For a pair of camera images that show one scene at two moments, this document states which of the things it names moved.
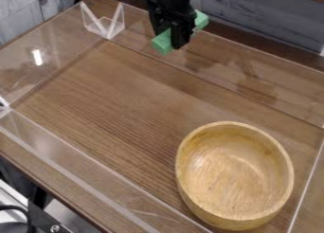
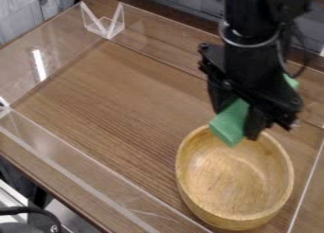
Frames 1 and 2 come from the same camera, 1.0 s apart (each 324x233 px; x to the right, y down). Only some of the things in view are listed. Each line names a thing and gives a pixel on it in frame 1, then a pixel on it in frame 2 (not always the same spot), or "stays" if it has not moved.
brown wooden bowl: (235, 174) stays
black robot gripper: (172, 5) → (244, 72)
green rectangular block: (163, 42) → (230, 124)
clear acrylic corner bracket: (105, 26) stays
